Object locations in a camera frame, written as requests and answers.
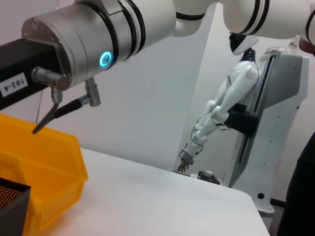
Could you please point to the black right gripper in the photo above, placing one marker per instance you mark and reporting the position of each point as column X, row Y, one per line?
column 14, row 61

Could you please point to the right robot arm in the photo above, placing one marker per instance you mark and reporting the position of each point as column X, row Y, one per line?
column 172, row 14

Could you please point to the black mesh pen holder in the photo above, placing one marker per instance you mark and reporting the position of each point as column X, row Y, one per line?
column 14, row 216

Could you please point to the yellow plastic bin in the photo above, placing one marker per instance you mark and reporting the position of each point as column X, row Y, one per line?
column 49, row 159

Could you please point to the white humanoid robot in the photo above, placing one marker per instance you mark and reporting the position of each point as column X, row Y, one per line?
column 236, row 83

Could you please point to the small black device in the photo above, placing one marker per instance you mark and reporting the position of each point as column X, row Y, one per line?
column 209, row 178

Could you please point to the black carriage block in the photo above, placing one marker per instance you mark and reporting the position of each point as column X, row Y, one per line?
column 246, row 120

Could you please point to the grey robot lift column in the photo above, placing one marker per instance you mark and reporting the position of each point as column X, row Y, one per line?
column 283, row 98

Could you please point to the white printed paper cup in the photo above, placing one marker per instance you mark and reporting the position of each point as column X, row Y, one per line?
column 292, row 46

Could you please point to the person in dark clothing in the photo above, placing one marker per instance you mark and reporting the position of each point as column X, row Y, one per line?
column 302, row 196

